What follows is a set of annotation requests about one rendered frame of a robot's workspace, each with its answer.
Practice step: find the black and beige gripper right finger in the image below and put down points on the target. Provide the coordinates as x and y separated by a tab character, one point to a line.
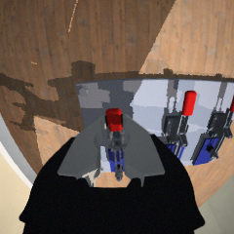
149	159

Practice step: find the grey metal fixture plate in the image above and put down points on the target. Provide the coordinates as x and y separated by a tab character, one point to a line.
149	100

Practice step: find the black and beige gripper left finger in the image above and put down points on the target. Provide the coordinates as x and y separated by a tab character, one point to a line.
79	157

